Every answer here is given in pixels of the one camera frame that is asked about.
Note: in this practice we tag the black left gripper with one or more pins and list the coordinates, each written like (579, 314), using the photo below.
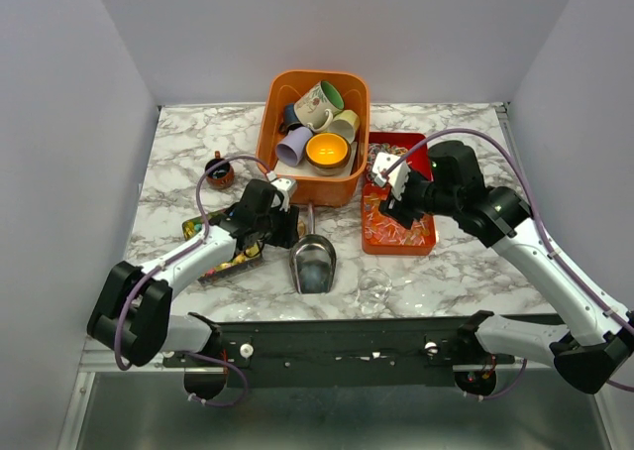
(286, 234)

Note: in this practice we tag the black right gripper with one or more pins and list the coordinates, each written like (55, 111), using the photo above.
(392, 208)

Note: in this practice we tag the steel candy scoop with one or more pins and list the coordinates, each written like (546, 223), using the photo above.
(312, 260)

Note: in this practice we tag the gold round jar lid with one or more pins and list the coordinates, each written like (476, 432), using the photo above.
(301, 229)

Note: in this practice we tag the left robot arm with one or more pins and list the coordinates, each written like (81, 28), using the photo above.
(132, 315)

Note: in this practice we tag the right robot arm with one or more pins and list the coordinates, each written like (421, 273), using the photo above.
(595, 337)

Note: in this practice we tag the orange tray of clear lollipops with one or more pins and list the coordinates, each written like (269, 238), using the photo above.
(382, 235)

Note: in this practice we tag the brown patterned ceramic mug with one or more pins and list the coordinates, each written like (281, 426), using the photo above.
(219, 174)

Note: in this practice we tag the red tray of swirl lollipops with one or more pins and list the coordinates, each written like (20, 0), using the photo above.
(398, 144)

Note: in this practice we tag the lavender plastic cup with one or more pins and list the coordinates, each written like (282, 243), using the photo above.
(290, 150)

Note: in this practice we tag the yellow bowl with dark rim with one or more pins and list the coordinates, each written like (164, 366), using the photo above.
(327, 151)

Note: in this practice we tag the clear glass jar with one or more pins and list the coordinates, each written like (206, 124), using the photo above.
(373, 291)

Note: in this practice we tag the dark blue mug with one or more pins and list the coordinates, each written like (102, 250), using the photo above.
(289, 120)

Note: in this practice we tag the pale yellow mug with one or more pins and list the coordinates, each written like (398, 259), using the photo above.
(346, 124)

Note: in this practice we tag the white floral mug green inside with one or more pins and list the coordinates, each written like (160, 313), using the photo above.
(317, 108)

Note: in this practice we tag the orange plastic bin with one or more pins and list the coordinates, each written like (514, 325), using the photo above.
(289, 87)

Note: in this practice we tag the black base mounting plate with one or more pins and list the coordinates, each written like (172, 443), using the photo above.
(351, 353)

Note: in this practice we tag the aluminium frame rail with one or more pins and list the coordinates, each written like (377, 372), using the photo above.
(140, 408)

